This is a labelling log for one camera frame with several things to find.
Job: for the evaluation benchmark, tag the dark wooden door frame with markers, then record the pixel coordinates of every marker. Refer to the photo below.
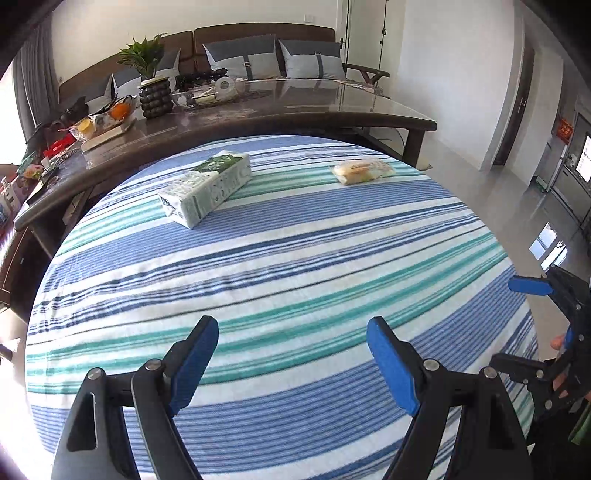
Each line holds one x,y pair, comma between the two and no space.
521,101

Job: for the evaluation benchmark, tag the blue green striped tablecloth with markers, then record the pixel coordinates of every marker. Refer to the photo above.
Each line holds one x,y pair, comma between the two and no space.
277,277

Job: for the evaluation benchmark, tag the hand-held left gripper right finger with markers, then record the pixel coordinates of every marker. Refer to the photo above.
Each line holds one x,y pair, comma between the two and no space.
392,364

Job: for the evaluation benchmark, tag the green potted plant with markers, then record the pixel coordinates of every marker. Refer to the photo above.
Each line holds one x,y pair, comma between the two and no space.
143,53

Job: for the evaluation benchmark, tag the dark side cabinet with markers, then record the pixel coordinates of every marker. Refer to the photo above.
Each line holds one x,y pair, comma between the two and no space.
18,267

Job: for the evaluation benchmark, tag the white flat tray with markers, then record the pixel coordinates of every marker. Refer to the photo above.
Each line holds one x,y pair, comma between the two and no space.
108,136

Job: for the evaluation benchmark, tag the person's right hand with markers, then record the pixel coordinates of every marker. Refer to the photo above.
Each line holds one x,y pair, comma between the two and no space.
557,342

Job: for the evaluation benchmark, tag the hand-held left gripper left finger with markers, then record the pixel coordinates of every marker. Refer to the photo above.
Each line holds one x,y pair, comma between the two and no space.
194,364

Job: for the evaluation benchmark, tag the white tape roll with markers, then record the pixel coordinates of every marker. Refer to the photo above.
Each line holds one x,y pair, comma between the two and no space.
225,86

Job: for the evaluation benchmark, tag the wrapped bread packet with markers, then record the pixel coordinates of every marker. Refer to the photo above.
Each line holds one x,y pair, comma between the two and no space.
362,170

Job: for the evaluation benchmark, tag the black handbag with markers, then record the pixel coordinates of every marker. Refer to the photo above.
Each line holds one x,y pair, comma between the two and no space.
75,110

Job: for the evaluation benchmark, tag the brown sofa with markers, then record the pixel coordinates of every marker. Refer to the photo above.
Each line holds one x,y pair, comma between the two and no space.
184,41

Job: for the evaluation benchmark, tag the small red packet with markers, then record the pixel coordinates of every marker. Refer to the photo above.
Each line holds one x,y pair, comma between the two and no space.
60,147

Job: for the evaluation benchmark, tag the packaged fruit tray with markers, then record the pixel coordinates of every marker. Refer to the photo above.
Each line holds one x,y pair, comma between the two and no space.
99,121

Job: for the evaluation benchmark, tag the person's dark clothing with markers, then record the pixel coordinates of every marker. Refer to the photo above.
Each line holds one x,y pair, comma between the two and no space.
558,447

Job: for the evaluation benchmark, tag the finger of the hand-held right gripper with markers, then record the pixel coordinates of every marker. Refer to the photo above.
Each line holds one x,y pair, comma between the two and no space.
521,369
531,286

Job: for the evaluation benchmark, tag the steel kitchen cabinet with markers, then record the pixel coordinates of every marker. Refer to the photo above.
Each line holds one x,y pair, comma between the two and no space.
568,180

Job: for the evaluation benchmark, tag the dark glossy curved table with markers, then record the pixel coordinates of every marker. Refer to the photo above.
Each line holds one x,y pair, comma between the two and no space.
300,106

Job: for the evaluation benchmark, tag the clear glass tray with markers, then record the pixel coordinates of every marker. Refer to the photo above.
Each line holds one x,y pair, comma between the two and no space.
203,100

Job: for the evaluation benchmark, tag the small grey pillow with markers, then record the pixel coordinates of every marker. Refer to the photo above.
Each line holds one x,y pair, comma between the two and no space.
170,64
124,85

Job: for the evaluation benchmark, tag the grey curtain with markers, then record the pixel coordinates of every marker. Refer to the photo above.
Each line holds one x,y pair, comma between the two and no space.
37,78

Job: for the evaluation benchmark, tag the black bubbled vase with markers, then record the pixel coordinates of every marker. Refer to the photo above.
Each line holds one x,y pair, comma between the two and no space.
156,99

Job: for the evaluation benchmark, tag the white door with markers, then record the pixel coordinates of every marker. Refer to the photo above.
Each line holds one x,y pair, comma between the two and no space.
369,32

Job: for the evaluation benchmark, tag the orange fruit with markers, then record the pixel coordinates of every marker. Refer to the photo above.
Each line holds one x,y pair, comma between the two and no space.
120,111

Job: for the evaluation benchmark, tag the green white milk carton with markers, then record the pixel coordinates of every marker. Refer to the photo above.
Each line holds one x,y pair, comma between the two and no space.
203,189

